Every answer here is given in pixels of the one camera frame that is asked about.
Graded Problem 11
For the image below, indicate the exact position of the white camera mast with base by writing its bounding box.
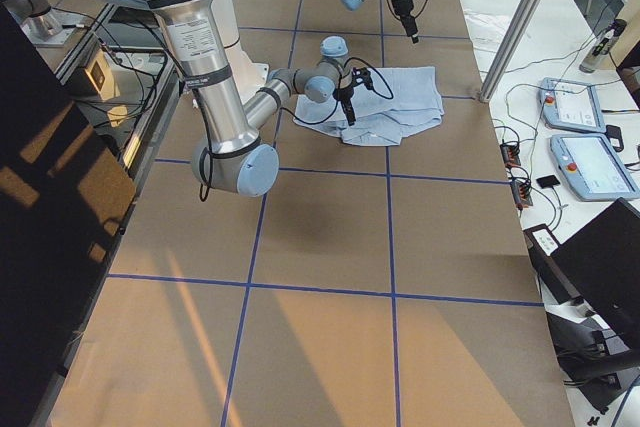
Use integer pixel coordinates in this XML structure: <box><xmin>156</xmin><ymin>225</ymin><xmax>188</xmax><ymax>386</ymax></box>
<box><xmin>208</xmin><ymin>0</ymin><xmax>266</xmax><ymax>104</ymax></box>

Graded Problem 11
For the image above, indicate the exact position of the dark panel at left edge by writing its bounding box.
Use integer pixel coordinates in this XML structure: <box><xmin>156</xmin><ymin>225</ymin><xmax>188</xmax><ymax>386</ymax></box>
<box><xmin>1</xmin><ymin>12</ymin><xmax>135</xmax><ymax>426</ymax></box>

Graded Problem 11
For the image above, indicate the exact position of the blue teach pendant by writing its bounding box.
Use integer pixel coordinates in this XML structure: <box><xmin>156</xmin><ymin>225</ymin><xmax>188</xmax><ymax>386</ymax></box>
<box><xmin>549</xmin><ymin>133</ymin><xmax>639</xmax><ymax>201</ymax></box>
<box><xmin>540</xmin><ymin>77</ymin><xmax>606</xmax><ymax>133</ymax></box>

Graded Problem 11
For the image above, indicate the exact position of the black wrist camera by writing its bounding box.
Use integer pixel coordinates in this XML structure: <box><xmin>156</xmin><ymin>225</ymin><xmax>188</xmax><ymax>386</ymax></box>
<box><xmin>351</xmin><ymin>67</ymin><xmax>375</xmax><ymax>91</ymax></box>

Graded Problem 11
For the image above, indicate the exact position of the black monitor with stand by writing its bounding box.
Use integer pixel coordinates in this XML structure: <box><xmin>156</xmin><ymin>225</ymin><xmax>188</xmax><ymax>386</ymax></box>
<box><xmin>524</xmin><ymin>198</ymin><xmax>639</xmax><ymax>413</ymax></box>

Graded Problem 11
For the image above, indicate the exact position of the aluminium frame post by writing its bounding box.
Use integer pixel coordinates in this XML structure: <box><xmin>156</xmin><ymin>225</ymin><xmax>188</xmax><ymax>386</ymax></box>
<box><xmin>478</xmin><ymin>0</ymin><xmax>541</xmax><ymax>103</ymax></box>

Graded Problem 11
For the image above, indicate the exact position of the lower blue teach pendant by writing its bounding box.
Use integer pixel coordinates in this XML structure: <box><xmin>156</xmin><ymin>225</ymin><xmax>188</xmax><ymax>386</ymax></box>
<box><xmin>549</xmin><ymin>133</ymin><xmax>639</xmax><ymax>201</ymax></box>

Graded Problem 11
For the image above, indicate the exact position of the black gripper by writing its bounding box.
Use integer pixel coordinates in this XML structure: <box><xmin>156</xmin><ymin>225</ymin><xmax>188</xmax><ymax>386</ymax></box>
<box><xmin>333</xmin><ymin>86</ymin><xmax>356</xmax><ymax>126</ymax></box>
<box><xmin>391</xmin><ymin>0</ymin><xmax>420</xmax><ymax>44</ymax></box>

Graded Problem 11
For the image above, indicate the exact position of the light blue button-up shirt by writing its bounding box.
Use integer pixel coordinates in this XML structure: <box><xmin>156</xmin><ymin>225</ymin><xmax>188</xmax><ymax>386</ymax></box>
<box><xmin>294</xmin><ymin>66</ymin><xmax>444</xmax><ymax>146</ymax></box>

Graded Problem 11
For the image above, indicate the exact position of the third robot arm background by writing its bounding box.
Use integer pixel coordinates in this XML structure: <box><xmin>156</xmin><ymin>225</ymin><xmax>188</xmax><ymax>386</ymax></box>
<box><xmin>1</xmin><ymin>0</ymin><xmax>86</xmax><ymax>46</ymax></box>

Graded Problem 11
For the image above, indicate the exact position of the orange black usb hub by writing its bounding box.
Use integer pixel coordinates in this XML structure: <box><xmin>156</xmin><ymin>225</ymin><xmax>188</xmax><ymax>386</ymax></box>
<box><xmin>500</xmin><ymin>143</ymin><xmax>521</xmax><ymax>168</ymax></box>

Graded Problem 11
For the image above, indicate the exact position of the upper blue teach pendant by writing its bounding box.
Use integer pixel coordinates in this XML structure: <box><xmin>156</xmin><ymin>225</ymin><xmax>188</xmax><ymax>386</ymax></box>
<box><xmin>540</xmin><ymin>77</ymin><xmax>606</xmax><ymax>133</ymax></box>

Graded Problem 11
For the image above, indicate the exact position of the clear plastic bag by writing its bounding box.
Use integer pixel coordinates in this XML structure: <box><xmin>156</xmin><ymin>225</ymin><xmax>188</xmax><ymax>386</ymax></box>
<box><xmin>463</xmin><ymin>8</ymin><xmax>511</xmax><ymax>53</ymax></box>

